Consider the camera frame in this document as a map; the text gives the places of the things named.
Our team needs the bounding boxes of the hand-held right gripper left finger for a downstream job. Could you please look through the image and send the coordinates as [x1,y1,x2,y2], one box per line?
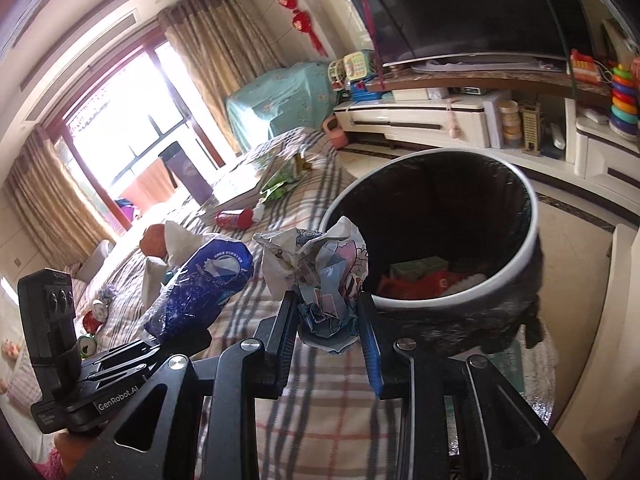
[65,290,301,480]

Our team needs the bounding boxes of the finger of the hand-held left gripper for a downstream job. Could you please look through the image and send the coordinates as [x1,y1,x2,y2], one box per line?
[150,327,213,362]

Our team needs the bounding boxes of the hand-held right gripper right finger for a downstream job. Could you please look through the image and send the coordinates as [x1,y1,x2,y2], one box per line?
[356,292,586,480]

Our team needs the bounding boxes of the blue plastic packet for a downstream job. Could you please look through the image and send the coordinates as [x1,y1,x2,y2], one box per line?
[144,237,254,347]

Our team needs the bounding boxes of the white blue wrapper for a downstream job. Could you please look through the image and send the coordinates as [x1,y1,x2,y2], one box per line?
[252,215,369,357]

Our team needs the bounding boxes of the red snack packet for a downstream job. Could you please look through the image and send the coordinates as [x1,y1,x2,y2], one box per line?
[376,269,463,299]

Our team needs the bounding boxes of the white tissue wad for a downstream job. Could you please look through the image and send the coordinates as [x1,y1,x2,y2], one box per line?
[164,220,202,267]

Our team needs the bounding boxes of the white bin with black bag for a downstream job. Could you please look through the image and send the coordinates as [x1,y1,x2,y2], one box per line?
[317,147,549,357]

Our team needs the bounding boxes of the person's left hand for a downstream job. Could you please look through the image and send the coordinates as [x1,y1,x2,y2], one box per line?
[52,430,101,477]

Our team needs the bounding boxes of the green drink can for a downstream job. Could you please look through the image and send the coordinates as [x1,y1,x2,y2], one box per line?
[75,332,99,359]

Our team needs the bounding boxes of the red drink can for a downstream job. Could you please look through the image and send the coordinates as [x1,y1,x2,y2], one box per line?
[82,300,110,333]

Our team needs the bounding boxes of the white tissue pack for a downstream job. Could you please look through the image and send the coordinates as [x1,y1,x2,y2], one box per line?
[142,256,171,307]

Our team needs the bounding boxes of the grey pillow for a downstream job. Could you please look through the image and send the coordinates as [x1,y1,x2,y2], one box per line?
[75,240,116,283]

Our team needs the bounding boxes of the orange round toy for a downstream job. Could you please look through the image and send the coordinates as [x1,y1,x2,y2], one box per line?
[138,223,168,259]

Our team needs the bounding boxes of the beige curtain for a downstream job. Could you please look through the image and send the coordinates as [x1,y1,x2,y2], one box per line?
[2,127,119,272]
[159,0,282,157]

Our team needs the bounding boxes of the red tube with white cap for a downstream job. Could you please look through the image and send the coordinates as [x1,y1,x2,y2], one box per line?
[215,208,266,231]

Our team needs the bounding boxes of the teal floor mat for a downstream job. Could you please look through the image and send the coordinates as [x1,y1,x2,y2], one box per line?
[487,345,527,397]

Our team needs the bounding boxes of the green crumpled wrapper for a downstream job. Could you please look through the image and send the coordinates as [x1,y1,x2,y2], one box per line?
[260,164,302,204]

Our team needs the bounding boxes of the silver foil mat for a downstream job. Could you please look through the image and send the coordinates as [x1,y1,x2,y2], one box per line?
[447,320,559,463]

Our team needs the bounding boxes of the purple tall box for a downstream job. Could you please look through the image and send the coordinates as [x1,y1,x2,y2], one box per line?
[158,142,216,207]

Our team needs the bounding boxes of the pink kettlebell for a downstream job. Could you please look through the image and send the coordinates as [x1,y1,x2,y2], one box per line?
[322,115,349,149]

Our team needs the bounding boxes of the white television cabinet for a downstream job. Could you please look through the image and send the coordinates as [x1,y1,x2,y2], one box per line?
[333,66,640,197]

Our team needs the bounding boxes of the blue toy cash register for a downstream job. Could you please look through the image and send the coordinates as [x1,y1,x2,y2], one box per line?
[345,80,382,104]

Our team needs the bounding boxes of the yellow basket toy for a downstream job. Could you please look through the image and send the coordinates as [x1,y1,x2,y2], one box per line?
[327,57,349,92]

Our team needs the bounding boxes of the ceiling air vent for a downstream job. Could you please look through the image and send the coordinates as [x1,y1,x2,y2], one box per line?
[19,0,137,121]

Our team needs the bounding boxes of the stacked wooden jars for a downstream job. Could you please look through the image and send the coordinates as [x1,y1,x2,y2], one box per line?
[501,101,521,142]

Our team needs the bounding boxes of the metal grater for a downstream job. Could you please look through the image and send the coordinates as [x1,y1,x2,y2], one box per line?
[521,102,544,156]

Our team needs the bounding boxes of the rainbow stacking rings toy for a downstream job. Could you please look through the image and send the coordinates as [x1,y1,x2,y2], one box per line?
[608,62,640,137]

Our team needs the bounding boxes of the red toy telephone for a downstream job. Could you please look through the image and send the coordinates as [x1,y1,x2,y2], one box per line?
[570,49,604,84]

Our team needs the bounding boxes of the black television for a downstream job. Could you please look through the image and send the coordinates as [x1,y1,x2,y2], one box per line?
[334,0,597,69]

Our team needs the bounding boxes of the balcony window frame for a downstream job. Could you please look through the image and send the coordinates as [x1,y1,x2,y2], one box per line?
[47,40,237,232]

